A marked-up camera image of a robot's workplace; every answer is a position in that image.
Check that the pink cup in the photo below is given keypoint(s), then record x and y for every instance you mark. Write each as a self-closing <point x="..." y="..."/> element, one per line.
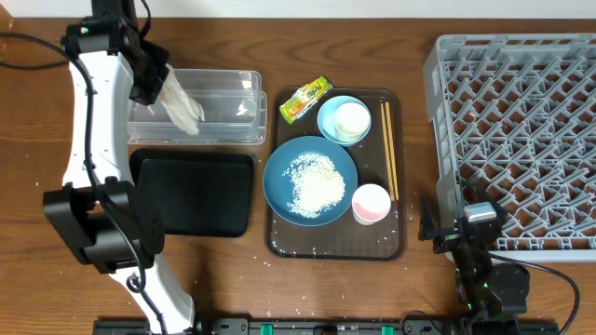
<point x="370" y="204"/>

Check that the black plastic tray bin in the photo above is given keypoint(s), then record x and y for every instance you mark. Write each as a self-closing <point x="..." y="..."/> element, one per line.
<point x="201" y="194"/>

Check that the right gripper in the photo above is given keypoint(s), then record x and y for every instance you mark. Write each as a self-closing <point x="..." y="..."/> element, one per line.
<point x="447" y="238"/>

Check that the white tissue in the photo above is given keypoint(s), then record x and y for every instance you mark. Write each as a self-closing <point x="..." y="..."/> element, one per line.
<point x="185" y="112"/>

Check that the grey dishwasher rack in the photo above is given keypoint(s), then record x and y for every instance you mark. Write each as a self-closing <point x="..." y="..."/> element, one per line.
<point x="515" y="114"/>

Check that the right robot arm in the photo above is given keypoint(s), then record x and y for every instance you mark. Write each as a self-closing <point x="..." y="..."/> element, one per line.
<point x="495" y="294"/>

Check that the wooden chopstick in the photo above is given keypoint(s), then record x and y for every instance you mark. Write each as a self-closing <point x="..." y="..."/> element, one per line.
<point x="387" y="154"/>
<point x="391" y="152"/>

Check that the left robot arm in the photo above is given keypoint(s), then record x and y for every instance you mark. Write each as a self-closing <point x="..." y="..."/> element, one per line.
<point x="98" y="212"/>

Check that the pile of white rice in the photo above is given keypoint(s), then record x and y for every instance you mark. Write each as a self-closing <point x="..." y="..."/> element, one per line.
<point x="316" y="185"/>

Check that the large dark blue plate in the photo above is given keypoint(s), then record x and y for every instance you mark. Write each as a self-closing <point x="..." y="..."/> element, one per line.
<point x="277" y="189"/>

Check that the green yellow snack wrapper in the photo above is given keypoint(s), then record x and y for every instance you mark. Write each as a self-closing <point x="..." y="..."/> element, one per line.
<point x="304" y="98"/>

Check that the dark brown serving tray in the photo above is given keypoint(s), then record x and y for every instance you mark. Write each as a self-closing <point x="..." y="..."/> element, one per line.
<point x="344" y="238"/>

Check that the white cup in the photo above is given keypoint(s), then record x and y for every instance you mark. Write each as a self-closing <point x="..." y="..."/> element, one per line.
<point x="351" y="121"/>

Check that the clear plastic bin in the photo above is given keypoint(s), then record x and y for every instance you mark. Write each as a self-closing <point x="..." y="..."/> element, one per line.
<point x="234" y="104"/>

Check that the light blue bowl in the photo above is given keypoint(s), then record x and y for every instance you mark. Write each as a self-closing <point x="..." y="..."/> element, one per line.
<point x="326" y="114"/>

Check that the right wooden chopstick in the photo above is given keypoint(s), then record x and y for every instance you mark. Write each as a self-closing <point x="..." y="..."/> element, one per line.
<point x="391" y="152"/>

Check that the left wooden chopstick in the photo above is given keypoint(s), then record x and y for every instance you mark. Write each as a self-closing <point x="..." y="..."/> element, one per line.
<point x="387" y="154"/>

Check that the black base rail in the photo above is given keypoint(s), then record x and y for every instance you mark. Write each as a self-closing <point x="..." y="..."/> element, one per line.
<point x="240" y="326"/>

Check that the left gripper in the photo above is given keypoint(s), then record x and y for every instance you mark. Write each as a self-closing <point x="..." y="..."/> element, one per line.
<point x="149" y="94"/>

